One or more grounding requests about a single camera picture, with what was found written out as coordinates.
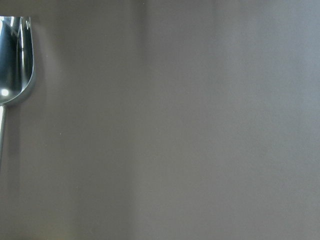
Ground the metal ice scoop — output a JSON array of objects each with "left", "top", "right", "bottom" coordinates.
[{"left": 0, "top": 15, "right": 37, "bottom": 173}]

